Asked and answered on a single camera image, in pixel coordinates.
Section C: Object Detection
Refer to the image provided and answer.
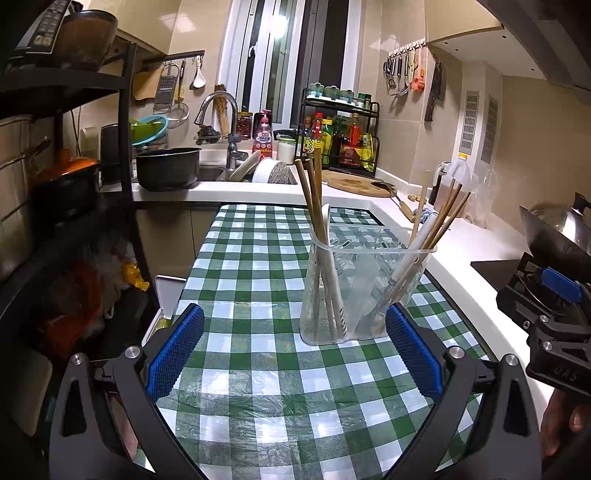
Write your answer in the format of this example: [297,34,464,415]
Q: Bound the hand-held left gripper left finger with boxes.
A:
[50,302,206,480]

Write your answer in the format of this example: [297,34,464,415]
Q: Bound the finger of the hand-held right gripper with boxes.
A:
[541,267,583,303]
[496,276,580,340]

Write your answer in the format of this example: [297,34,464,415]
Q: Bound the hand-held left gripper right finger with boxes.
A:
[385,302,543,480]

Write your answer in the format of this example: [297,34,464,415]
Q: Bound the clear plastic utensil holder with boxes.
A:
[299,225,438,346]

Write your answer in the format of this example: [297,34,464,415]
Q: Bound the wooden chopstick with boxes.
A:
[376,180,464,335]
[315,148,331,335]
[388,172,429,324]
[383,191,472,335]
[294,159,331,335]
[306,158,329,335]

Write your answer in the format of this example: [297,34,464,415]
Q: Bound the person's right hand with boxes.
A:
[539,392,591,459]

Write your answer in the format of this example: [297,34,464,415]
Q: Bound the black glass gas hob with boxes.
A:
[470,258,527,296]

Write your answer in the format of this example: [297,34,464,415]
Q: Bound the black wok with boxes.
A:
[519,205,591,259]

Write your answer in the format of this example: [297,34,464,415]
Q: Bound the white lidded bin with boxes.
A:
[141,274,188,347]

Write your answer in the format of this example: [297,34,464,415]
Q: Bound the yellow plastic bag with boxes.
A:
[121,262,151,291]

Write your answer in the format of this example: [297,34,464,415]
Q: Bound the green white checked tablecloth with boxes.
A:
[134,203,492,480]

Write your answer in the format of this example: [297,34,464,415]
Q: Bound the clear plastic bag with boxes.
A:
[464,168,509,229]

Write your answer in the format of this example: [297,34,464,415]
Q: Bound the red plastic bag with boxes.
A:
[39,263,105,352]

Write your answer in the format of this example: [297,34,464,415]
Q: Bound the plastic oil jug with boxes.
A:
[428,156,472,222]

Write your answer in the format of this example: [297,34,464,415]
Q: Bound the round wooden board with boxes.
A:
[321,168,384,195]

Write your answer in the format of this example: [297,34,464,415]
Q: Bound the black cooking pot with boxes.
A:
[135,147,204,192]

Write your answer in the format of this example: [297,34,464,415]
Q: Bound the white plate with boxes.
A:
[226,150,262,183]

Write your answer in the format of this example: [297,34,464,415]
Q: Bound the black pot orange lid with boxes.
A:
[32,154,102,222]

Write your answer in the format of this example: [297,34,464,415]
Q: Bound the white perforated colander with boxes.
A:
[252,157,300,185]

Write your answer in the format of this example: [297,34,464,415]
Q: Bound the yellow seasoning packet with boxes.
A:
[361,133,376,171]

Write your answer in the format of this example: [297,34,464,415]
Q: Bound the black canister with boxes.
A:
[99,122,134,183]

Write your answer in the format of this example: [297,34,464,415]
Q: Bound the red orange oil bottle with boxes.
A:
[342,113,365,168]

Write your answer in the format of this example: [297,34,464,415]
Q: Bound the black spice rack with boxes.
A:
[299,88,382,174]

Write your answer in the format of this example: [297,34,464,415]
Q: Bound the black shelf rack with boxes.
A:
[0,41,160,352]

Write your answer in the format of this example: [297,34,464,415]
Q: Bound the teal plastic basin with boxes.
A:
[131,115,169,148]

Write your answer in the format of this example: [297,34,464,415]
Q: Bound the dark sauce bottle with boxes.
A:
[332,117,347,164]

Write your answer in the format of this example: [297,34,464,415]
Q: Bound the pink detergent bottle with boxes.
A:
[252,109,274,160]

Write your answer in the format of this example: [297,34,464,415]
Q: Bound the green yellow bottle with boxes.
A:
[321,119,334,164]

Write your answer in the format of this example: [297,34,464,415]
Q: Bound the large steel stockpot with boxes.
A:
[0,115,51,278]

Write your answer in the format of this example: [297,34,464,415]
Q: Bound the orange hanging brush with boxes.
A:
[412,48,426,92]

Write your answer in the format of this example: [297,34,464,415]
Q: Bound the range hood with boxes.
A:
[478,0,591,93]

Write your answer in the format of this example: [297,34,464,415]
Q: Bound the bamboo stick bundle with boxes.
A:
[215,83,232,134]

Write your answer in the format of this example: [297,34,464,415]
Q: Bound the steel faucet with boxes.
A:
[194,91,250,169]

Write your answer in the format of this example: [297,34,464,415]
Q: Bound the metal grater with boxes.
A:
[153,64,181,114]

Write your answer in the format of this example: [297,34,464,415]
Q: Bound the hanging wooden board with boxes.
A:
[133,69,162,101]

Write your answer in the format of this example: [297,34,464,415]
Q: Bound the sliding window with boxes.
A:
[217,0,365,134]

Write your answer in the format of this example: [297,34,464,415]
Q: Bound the brown wooden bowl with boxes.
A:
[51,9,120,72]

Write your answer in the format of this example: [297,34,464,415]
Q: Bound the black control panel appliance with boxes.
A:
[14,0,77,51]

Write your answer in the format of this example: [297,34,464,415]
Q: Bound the wooden handled spatula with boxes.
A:
[372,181,416,222]

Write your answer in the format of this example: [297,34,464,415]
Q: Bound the white wall vent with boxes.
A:
[480,95,500,164]
[459,90,481,155]

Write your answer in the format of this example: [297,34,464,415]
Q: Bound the wire strainer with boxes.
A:
[165,62,191,129]

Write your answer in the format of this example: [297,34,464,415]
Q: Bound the white wall hook rail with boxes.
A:
[385,38,428,58]

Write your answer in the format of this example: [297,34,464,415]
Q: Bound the wall cabinet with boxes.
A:
[425,0,505,47]

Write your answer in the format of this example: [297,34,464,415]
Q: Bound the black hanging rail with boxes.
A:
[142,50,206,65]

